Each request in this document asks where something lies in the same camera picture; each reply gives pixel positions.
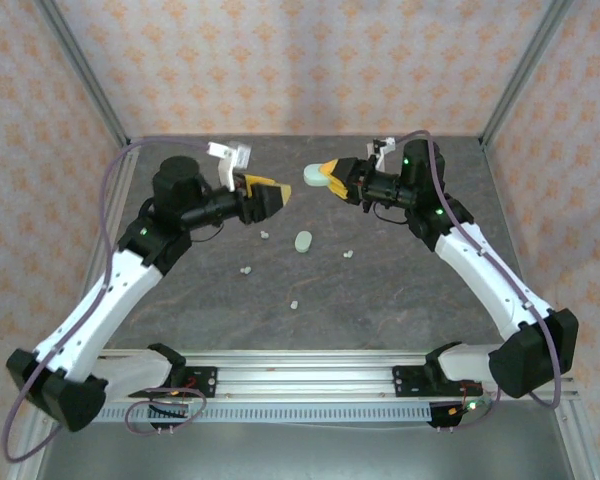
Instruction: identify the aluminium frame post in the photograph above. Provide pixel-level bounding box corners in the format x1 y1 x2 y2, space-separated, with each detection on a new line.
479 0 576 146
33 0 131 149

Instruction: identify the aluminium table side rail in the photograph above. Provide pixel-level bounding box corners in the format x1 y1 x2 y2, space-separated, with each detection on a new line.
7 142 142 480
478 137 600 480

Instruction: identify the thin black left gripper cable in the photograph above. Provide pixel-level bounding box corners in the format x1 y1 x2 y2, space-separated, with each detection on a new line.
198 223 227 245

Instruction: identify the thin black right gripper cable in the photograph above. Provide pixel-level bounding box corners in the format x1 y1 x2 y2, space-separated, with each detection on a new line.
372 203 407 227

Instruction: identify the black cable clamp bracket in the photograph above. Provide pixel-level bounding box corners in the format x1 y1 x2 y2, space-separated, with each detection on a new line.
147 402 191 434
427 398 494 434

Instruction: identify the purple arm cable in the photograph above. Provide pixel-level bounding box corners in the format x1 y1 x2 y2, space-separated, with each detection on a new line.
0 137 216 462
398 129 566 434

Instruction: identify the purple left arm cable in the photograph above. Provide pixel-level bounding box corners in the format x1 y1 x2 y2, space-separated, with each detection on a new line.
0 137 216 462

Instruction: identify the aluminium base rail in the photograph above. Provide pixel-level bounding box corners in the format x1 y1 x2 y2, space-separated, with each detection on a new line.
97 348 579 404

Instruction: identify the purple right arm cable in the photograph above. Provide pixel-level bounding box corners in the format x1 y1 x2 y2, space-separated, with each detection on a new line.
398 129 566 434

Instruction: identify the grey slotted cable duct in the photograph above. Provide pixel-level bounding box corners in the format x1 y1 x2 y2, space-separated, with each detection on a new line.
92 402 434 425

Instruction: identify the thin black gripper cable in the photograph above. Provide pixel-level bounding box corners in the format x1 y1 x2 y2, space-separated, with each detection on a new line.
372 203 407 227
198 223 227 245

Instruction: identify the grey metal sheet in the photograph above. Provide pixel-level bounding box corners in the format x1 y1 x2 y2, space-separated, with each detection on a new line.
37 422 576 480

